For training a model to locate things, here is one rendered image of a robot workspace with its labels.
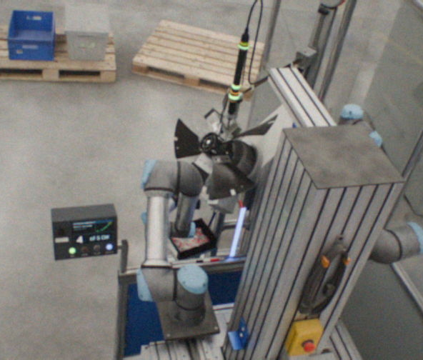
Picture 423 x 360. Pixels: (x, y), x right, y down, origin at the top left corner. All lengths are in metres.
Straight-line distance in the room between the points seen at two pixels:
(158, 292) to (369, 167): 0.96
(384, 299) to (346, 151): 1.49
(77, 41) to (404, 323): 3.83
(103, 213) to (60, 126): 2.65
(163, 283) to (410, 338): 1.25
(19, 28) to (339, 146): 4.83
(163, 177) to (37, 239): 1.94
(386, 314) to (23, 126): 3.27
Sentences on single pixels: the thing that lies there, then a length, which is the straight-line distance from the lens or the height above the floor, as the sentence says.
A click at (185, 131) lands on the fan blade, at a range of 2.99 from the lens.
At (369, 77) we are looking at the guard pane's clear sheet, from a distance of 2.88.
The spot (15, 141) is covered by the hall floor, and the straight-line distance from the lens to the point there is 4.75.
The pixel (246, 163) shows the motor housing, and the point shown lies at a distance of 2.82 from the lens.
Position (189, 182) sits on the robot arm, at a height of 1.47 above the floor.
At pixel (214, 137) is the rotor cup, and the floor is 1.25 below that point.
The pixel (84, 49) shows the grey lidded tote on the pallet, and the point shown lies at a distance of 5.45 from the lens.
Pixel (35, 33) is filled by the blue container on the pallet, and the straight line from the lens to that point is 5.97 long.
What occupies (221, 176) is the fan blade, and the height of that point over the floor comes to 1.19.
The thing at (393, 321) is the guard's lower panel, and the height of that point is 0.77.
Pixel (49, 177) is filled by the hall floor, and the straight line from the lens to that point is 4.38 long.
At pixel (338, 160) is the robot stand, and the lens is 1.48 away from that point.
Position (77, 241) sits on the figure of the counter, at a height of 1.15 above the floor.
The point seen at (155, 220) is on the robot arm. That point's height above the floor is 1.38.
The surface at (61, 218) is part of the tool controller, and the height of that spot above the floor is 1.25.
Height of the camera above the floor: 2.88
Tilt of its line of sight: 41 degrees down
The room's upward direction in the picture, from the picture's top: 10 degrees clockwise
